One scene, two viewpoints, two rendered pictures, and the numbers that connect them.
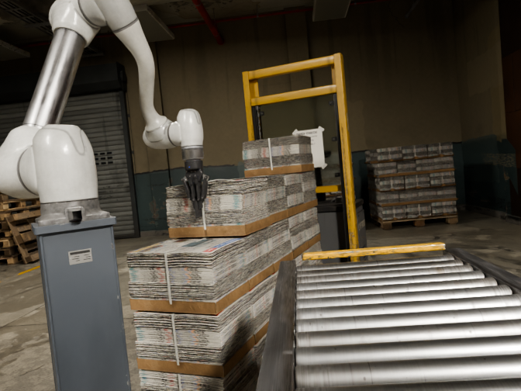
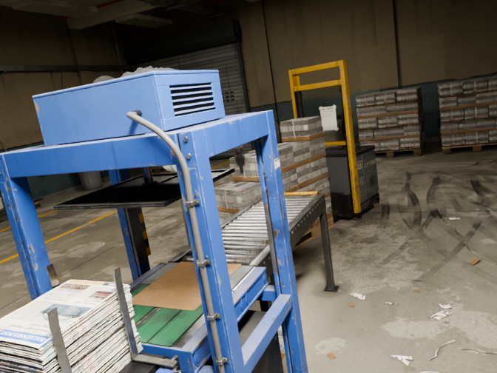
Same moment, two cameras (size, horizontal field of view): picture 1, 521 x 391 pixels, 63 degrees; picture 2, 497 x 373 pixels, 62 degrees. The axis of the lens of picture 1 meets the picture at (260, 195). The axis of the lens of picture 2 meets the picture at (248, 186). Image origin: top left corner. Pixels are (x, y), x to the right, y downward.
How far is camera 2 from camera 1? 2.27 m
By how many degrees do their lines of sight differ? 23
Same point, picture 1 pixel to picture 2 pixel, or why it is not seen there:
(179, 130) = not seen: hidden behind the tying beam
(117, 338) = not seen: hidden behind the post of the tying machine
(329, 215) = (343, 158)
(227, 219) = (253, 174)
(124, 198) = not seen: hidden behind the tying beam
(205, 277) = (238, 200)
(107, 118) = (228, 64)
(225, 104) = (319, 46)
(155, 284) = (222, 201)
